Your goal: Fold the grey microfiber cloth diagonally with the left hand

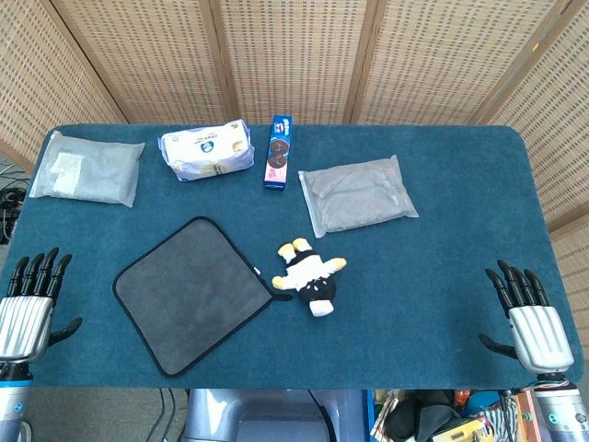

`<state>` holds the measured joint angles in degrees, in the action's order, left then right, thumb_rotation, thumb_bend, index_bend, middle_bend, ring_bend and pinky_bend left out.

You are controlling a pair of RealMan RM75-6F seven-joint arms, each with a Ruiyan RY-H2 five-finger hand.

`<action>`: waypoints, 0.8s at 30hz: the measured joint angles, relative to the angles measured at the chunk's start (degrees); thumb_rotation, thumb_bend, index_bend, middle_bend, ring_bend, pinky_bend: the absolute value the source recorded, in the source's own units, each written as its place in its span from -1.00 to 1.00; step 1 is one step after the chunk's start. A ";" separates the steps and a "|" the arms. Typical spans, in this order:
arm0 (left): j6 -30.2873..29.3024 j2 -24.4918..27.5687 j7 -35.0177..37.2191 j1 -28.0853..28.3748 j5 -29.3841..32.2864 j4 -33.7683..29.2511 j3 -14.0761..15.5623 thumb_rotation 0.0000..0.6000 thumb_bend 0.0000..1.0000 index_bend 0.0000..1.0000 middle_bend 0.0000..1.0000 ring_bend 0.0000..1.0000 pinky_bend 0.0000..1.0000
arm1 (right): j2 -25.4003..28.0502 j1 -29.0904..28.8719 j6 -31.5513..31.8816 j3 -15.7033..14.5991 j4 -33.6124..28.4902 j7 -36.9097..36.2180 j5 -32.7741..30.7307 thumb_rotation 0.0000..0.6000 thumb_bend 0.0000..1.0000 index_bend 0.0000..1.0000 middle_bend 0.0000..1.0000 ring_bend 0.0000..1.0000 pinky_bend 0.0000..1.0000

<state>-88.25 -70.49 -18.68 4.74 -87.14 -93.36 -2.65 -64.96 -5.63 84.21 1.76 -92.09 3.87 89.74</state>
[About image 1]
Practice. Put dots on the grey robot torso base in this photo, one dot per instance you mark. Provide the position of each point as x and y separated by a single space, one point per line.
276 416

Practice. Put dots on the white printed soft pack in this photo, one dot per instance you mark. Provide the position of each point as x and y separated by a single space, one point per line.
207 149

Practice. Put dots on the yellow black package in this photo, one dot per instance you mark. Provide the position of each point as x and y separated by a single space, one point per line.
465 434

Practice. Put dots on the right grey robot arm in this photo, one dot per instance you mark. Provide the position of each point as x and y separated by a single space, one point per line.
561 410

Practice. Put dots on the grey and green cloth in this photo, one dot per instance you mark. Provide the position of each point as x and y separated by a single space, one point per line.
193 290

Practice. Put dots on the blue table carpet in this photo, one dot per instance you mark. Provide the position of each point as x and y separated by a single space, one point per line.
414 285

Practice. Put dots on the black white plush toy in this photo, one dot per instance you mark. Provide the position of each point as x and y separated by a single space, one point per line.
310 276

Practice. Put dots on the grey cloth in clear bag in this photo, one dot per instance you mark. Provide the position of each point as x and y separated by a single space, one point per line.
356 193

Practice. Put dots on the pale cloth in clear bag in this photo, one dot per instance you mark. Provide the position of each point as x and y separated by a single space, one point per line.
92 170

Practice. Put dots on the black white striped cloth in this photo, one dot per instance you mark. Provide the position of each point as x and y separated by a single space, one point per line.
497 419

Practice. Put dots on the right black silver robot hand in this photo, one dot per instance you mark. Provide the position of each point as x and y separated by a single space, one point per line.
540 336

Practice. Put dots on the black fabric bag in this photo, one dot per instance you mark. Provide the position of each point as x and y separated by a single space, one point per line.
423 416

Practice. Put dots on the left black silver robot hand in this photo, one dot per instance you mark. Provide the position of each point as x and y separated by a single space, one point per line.
23 322

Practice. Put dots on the blue cookie box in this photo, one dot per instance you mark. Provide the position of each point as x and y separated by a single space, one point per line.
278 152

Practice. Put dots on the woven rattan folding screen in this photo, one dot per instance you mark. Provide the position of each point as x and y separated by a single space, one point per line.
294 55

